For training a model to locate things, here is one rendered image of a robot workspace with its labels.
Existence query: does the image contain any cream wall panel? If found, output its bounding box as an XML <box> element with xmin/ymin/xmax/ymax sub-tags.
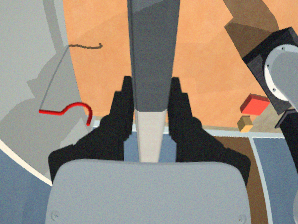
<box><xmin>0</xmin><ymin>0</ymin><xmax>96</xmax><ymax>186</ymax></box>

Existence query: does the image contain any red flat block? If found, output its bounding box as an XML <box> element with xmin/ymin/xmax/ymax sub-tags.
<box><xmin>240</xmin><ymin>94</ymin><xmax>270</xmax><ymax>116</ymax></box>

